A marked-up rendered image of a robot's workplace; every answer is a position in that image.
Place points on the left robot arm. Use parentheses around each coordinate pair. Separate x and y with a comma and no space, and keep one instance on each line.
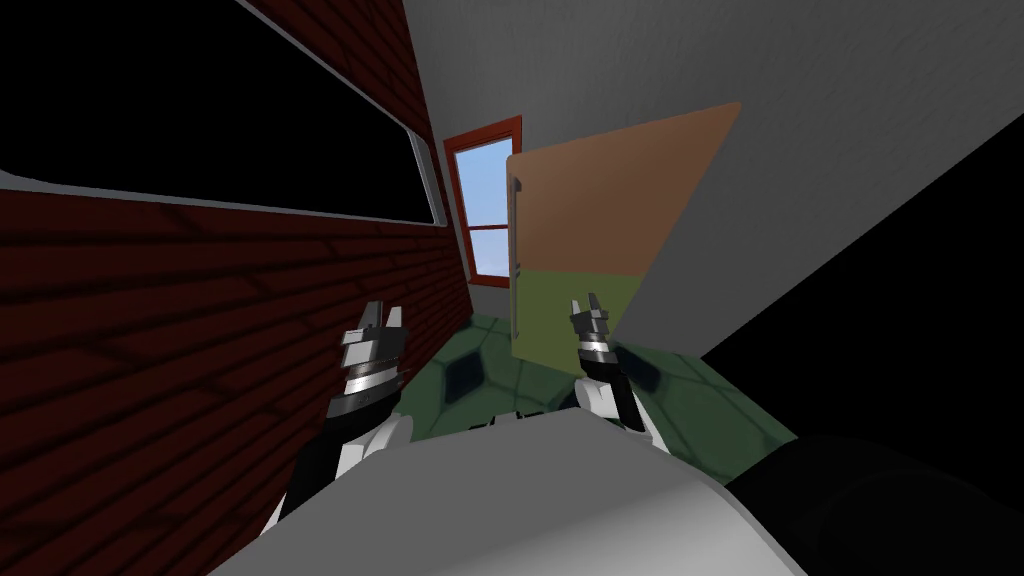
(352,424)

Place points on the brown and green fridge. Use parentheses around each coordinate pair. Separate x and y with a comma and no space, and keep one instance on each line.
(600,216)

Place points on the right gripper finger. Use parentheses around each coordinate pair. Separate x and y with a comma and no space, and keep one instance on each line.
(576,309)
(594,304)

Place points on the dark window with grey frame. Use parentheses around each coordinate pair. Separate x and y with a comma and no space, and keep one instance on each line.
(200,104)

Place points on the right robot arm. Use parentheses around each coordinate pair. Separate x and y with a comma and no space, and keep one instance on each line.
(864,512)

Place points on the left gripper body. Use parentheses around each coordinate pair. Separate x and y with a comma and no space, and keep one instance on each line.
(374,346)

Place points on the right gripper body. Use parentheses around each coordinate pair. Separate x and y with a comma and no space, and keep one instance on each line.
(592,329)

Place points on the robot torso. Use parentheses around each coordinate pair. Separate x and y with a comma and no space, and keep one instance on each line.
(528,504)

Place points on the red framed window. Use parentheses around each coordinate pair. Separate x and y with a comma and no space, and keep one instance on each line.
(486,200)

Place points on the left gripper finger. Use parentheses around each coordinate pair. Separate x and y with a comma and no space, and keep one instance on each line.
(393,318)
(374,315)

